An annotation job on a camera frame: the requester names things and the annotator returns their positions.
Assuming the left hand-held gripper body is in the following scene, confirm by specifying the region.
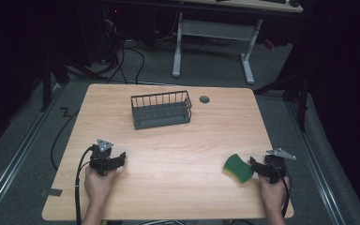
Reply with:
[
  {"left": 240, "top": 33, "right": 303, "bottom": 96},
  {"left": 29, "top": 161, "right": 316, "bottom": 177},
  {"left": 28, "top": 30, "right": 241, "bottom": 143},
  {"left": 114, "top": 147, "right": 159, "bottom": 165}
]
[{"left": 88, "top": 138, "right": 114, "bottom": 176}]

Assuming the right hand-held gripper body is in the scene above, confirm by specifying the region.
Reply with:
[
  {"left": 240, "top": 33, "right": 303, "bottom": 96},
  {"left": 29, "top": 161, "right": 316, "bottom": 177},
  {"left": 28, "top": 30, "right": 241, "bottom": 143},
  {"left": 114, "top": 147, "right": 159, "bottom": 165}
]
[{"left": 262, "top": 147, "right": 297, "bottom": 185}]

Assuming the green and yellow sponge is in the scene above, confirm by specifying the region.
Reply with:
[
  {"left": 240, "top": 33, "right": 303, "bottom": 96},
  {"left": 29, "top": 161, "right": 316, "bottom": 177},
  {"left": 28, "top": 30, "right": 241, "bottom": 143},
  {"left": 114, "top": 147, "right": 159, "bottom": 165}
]
[{"left": 221, "top": 153, "right": 255, "bottom": 186}]

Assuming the person's right hand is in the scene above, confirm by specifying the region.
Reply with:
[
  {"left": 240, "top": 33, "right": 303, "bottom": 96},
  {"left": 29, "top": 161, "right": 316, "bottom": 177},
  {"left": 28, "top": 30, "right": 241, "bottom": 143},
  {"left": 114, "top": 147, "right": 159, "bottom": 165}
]
[{"left": 258, "top": 173, "right": 291, "bottom": 215}]

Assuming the person's left hand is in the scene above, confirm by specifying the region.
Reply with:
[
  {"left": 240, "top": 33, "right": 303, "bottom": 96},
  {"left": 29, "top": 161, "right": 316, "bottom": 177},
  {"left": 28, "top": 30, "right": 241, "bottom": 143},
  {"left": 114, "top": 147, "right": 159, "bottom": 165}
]
[{"left": 83, "top": 165, "right": 119, "bottom": 204}]

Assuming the grey floor tape strip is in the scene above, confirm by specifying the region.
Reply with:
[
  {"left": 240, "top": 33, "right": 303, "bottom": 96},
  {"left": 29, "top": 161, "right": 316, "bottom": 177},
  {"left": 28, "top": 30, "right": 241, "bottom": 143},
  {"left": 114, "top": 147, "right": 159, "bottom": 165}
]
[{"left": 39, "top": 187, "right": 64, "bottom": 198}]

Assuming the black metal stand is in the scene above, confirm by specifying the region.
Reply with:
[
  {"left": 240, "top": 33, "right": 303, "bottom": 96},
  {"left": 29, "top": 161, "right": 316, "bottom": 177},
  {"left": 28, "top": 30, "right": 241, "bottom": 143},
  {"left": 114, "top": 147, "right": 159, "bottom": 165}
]
[
  {"left": 39, "top": 55, "right": 109, "bottom": 113},
  {"left": 252, "top": 69, "right": 310, "bottom": 133}
]

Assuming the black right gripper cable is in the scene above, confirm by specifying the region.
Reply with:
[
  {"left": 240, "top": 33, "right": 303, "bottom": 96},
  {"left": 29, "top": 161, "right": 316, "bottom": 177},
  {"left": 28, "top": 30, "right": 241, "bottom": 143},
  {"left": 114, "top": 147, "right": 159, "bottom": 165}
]
[{"left": 275, "top": 165, "right": 293, "bottom": 218}]

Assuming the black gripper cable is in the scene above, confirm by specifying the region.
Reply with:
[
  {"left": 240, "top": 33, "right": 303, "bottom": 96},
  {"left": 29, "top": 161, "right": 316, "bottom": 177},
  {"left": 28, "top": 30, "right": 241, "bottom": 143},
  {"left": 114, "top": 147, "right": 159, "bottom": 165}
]
[
  {"left": 275, "top": 165, "right": 293, "bottom": 218},
  {"left": 74, "top": 145, "right": 95, "bottom": 225}
]

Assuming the metal floor rail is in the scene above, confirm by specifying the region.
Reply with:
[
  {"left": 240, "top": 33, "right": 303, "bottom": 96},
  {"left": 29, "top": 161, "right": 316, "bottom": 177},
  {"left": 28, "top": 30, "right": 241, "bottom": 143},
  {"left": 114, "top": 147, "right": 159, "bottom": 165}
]
[
  {"left": 0, "top": 82, "right": 64, "bottom": 217},
  {"left": 285, "top": 99, "right": 346, "bottom": 225}
]

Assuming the black floor cable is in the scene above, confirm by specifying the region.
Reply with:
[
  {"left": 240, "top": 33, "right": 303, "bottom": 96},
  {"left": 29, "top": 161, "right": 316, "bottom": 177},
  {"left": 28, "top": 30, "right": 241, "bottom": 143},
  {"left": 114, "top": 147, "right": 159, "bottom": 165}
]
[{"left": 50, "top": 107, "right": 81, "bottom": 172}]

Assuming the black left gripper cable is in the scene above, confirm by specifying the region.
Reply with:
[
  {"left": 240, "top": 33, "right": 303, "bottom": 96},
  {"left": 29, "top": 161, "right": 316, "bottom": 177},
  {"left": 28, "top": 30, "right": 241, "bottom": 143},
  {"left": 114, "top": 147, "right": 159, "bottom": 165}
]
[{"left": 74, "top": 145, "right": 95, "bottom": 225}]

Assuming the dark wire basket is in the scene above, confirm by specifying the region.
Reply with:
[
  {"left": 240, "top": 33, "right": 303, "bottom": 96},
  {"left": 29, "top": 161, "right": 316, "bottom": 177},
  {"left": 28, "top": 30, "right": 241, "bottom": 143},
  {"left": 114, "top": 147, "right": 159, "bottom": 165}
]
[{"left": 129, "top": 90, "right": 193, "bottom": 131}]

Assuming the bundle of black cables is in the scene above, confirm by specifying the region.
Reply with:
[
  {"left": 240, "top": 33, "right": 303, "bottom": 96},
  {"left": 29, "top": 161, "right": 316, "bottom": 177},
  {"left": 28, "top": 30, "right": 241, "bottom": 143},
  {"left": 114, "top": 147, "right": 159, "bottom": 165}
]
[{"left": 101, "top": 12, "right": 146, "bottom": 85}]

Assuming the white frame desk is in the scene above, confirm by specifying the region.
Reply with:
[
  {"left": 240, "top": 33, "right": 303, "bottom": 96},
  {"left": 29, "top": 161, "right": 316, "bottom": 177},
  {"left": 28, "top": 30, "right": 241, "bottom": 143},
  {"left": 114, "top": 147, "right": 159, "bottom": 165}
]
[{"left": 172, "top": 0, "right": 305, "bottom": 85}]

